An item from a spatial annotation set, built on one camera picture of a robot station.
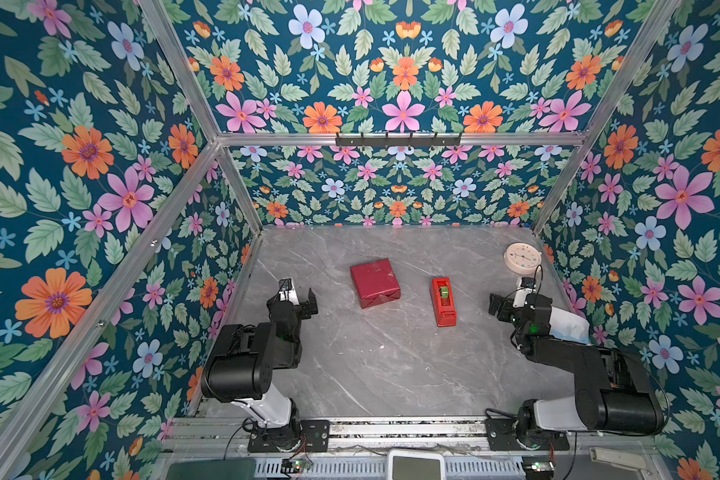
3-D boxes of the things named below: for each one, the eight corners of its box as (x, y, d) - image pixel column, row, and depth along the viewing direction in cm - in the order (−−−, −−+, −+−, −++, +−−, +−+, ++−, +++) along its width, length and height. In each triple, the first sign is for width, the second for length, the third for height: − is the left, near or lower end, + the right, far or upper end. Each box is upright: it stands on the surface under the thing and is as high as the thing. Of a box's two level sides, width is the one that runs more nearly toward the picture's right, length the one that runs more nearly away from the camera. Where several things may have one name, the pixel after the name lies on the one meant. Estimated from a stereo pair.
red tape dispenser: (436, 326, 94) (439, 317, 89) (431, 287, 104) (433, 277, 99) (454, 326, 94) (458, 317, 89) (447, 287, 104) (451, 277, 99)
